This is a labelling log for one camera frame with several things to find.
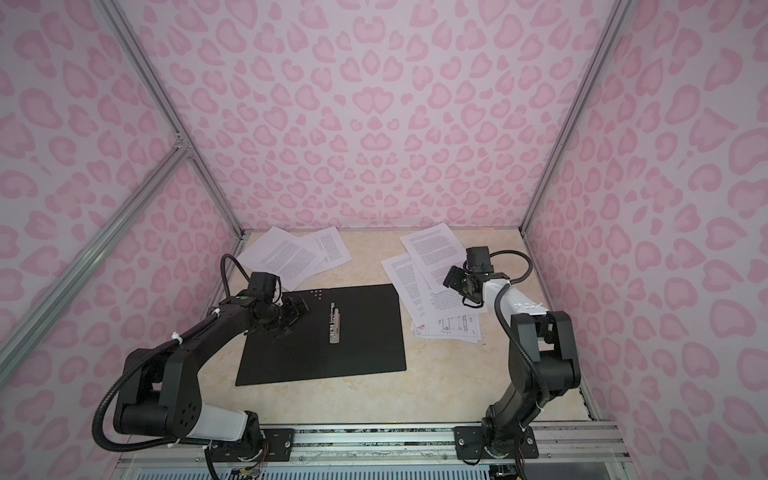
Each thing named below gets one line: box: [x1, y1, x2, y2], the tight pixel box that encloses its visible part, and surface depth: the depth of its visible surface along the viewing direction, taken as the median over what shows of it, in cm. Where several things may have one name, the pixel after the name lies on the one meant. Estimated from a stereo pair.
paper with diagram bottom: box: [412, 312, 482, 343], surface depth 95 cm
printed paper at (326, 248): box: [300, 226, 352, 272], surface depth 117 cm
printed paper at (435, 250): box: [399, 222, 467, 295], surface depth 116 cm
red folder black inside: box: [235, 284, 407, 386], surface depth 94 cm
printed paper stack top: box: [380, 253, 488, 327], surface depth 103 cm
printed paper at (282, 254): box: [236, 226, 324, 291], surface depth 116 cm
